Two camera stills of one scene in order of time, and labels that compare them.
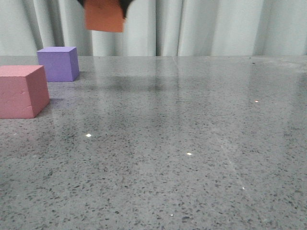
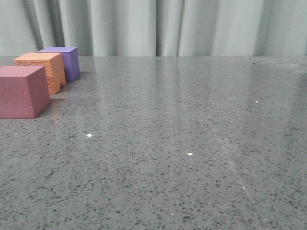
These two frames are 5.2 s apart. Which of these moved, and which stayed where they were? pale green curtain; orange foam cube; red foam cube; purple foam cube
Moved: orange foam cube
Stayed: pale green curtain; purple foam cube; red foam cube
